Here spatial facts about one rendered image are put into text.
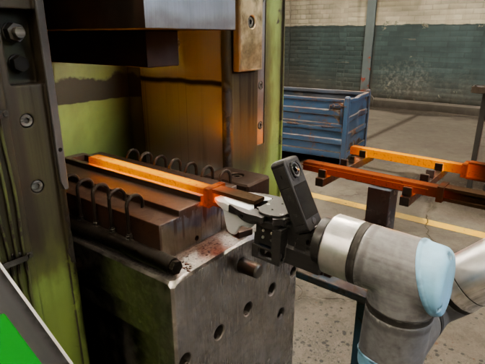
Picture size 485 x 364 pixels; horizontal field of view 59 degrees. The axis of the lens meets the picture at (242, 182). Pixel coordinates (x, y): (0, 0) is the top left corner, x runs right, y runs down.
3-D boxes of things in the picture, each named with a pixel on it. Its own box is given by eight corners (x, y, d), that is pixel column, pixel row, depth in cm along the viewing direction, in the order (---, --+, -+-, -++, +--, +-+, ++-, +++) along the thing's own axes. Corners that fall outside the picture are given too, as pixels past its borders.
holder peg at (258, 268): (263, 275, 77) (264, 261, 76) (255, 282, 75) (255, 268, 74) (245, 268, 79) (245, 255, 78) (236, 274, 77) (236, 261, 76)
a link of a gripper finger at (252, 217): (223, 215, 69) (271, 230, 64) (223, 206, 68) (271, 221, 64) (239, 206, 72) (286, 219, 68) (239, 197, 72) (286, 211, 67)
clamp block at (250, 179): (270, 204, 93) (271, 175, 91) (247, 216, 87) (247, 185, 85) (227, 192, 100) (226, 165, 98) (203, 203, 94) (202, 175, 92)
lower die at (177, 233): (237, 222, 84) (236, 180, 82) (161, 262, 69) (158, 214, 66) (104, 181, 108) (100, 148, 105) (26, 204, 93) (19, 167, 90)
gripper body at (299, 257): (246, 255, 69) (313, 282, 63) (248, 206, 66) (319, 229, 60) (272, 237, 75) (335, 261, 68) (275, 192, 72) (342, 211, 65)
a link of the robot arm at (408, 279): (434, 337, 53) (450, 266, 49) (340, 298, 59) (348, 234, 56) (452, 301, 60) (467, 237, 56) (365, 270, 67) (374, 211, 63)
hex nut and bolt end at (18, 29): (37, 73, 61) (29, 21, 59) (16, 74, 59) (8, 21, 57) (27, 72, 63) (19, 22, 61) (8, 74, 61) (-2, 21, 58)
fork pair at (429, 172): (434, 177, 107) (435, 170, 106) (427, 183, 103) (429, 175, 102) (348, 161, 120) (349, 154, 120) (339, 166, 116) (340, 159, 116)
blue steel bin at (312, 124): (367, 153, 491) (373, 89, 468) (344, 170, 426) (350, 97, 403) (273, 140, 550) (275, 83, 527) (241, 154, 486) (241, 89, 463)
